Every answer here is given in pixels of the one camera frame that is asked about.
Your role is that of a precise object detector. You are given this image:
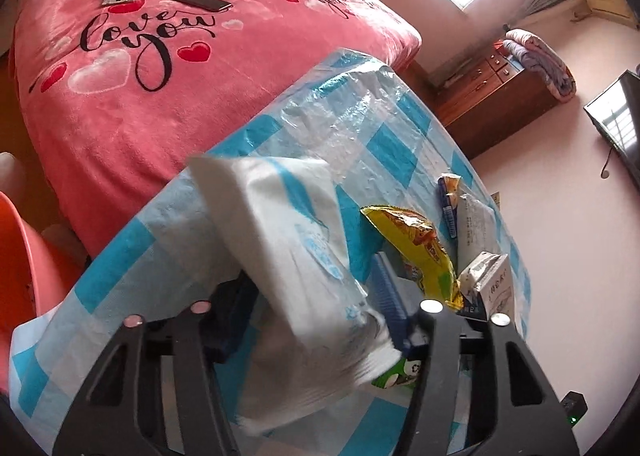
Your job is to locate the green white snack bag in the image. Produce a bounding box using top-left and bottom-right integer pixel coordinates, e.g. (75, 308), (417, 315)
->
(371, 358), (421, 389)

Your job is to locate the white milk carton box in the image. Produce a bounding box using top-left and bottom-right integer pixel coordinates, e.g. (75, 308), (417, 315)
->
(458, 251), (515, 319)

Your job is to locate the dark blue milk carton box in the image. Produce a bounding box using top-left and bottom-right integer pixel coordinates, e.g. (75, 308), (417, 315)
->
(457, 194), (499, 269)

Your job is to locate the yellow snack bag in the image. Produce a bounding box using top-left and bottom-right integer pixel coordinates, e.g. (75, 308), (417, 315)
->
(360, 205), (464, 311)

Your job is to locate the white blue plastic bag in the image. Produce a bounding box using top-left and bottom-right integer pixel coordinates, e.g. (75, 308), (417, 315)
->
(189, 156), (400, 436)

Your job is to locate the small blue snack wrapper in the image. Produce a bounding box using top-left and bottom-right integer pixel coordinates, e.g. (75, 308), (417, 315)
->
(437, 173), (461, 239)

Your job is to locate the blue checkered table cover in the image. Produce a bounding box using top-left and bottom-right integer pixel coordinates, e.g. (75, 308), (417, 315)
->
(8, 48), (533, 456)

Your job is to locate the brown wooden cabinet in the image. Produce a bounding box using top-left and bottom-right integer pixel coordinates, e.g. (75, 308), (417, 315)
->
(432, 42), (559, 163)

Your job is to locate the pink love you bedspread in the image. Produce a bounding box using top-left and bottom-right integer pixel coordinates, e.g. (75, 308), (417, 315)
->
(12, 0), (421, 254)

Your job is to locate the folded blanket on cabinet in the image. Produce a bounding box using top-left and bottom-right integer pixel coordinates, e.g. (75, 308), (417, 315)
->
(502, 29), (576, 102)

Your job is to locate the black smartphone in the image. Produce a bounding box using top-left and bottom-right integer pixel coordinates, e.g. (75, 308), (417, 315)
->
(174, 0), (232, 12)

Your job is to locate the white air conditioner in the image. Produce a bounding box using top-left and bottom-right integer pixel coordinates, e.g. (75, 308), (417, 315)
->
(586, 0), (639, 29)

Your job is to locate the black power cable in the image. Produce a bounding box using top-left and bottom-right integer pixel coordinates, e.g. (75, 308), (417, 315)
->
(598, 145), (616, 181)

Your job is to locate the wall mounted black television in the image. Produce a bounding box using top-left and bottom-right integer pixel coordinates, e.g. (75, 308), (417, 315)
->
(584, 70), (640, 179)

